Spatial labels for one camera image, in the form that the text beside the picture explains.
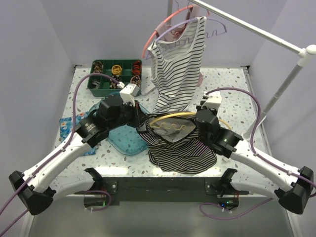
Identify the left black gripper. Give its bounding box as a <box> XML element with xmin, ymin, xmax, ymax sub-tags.
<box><xmin>108</xmin><ymin>99</ymin><xmax>150</xmax><ymax>130</ymax></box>

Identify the yellow plastic hanger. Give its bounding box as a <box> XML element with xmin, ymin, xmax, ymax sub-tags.
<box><xmin>150</xmin><ymin>112</ymin><xmax>232</xmax><ymax>131</ymax></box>

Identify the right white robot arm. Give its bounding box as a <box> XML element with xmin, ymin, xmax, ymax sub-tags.
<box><xmin>195</xmin><ymin>105</ymin><xmax>314</xmax><ymax>215</ymax></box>

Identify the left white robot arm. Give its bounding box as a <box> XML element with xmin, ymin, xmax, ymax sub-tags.
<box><xmin>9</xmin><ymin>95</ymin><xmax>149</xmax><ymax>216</ymax></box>

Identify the purple plastic hanger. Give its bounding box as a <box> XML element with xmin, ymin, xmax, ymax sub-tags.
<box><xmin>141</xmin><ymin>16</ymin><xmax>228</xmax><ymax>59</ymax></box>

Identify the pink plastic hanger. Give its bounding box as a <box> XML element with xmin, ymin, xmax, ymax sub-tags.
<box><xmin>141</xmin><ymin>4</ymin><xmax>210</xmax><ymax>59</ymax></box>

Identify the teal transparent plastic bin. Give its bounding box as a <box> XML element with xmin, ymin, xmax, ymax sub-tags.
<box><xmin>88</xmin><ymin>91</ymin><xmax>150</xmax><ymax>157</ymax></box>

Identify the brown white patterned sock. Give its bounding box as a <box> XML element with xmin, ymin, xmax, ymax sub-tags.
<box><xmin>130</xmin><ymin>75</ymin><xmax>141</xmax><ymax>88</ymax></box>

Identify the black beige patterned sock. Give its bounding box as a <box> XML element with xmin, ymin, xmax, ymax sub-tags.
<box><xmin>109</xmin><ymin>75</ymin><xmax>121</xmax><ymax>89</ymax></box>

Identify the green compartment organizer tray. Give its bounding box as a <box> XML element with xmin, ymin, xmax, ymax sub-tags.
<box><xmin>87</xmin><ymin>59</ymin><xmax>142</xmax><ymax>97</ymax></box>

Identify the red black rolled sock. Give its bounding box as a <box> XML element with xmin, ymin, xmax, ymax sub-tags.
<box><xmin>132</xmin><ymin>60</ymin><xmax>142</xmax><ymax>75</ymax></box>

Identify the yellow rolled sock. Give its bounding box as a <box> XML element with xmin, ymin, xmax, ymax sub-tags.
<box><xmin>111</xmin><ymin>65</ymin><xmax>122</xmax><ymax>76</ymax></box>

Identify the grey black rolled sock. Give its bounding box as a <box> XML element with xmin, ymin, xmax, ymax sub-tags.
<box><xmin>91</xmin><ymin>80</ymin><xmax>100</xmax><ymax>89</ymax></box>

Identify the brown patterned rolled sock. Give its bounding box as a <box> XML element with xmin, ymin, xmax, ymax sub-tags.
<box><xmin>92</xmin><ymin>61</ymin><xmax>103</xmax><ymax>74</ymax></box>

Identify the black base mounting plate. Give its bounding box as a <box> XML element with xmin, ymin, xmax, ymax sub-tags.
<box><xmin>90</xmin><ymin>177</ymin><xmax>248</xmax><ymax>205</ymax></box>

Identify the blue floral folded cloth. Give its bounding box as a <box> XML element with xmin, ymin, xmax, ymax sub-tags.
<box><xmin>59</xmin><ymin>112</ymin><xmax>98</xmax><ymax>156</ymax></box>

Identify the white clothes rack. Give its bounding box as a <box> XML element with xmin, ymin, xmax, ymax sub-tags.
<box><xmin>142</xmin><ymin>0</ymin><xmax>316</xmax><ymax>161</ymax></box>

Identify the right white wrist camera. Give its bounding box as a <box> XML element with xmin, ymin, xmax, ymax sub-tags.
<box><xmin>200</xmin><ymin>91</ymin><xmax>222</xmax><ymax>111</ymax></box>

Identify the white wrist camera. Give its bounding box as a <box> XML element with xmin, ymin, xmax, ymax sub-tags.
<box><xmin>119</xmin><ymin>83</ymin><xmax>140</xmax><ymax>107</ymax></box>
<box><xmin>200</xmin><ymin>91</ymin><xmax>222</xmax><ymax>111</ymax></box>

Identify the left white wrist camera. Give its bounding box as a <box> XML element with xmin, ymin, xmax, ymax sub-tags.
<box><xmin>119</xmin><ymin>83</ymin><xmax>140</xmax><ymax>107</ymax></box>

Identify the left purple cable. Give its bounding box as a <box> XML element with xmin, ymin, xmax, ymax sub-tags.
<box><xmin>0</xmin><ymin>73</ymin><xmax>125</xmax><ymax>237</ymax></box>

